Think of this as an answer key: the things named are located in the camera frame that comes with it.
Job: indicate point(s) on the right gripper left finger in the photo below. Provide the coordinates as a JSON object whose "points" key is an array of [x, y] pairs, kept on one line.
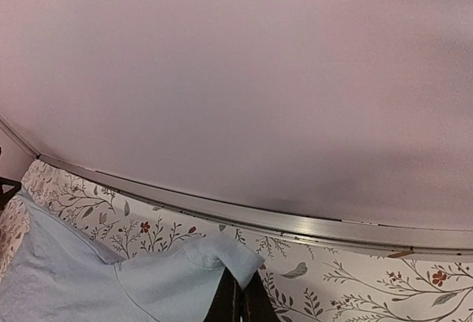
{"points": [[226, 303]]}

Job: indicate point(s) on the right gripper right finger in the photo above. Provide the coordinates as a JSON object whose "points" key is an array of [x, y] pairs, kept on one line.
{"points": [[256, 305]]}

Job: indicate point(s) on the rear aluminium table rail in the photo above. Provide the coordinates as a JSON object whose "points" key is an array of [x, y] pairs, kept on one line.
{"points": [[359, 237]]}

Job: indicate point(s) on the light blue t-shirt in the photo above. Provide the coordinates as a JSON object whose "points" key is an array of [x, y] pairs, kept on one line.
{"points": [[58, 274]]}

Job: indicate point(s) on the left aluminium frame post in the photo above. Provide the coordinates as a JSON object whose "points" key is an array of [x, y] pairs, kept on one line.
{"points": [[18, 139]]}

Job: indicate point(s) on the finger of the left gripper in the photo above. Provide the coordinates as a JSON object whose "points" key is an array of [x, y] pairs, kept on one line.
{"points": [[8, 189]]}

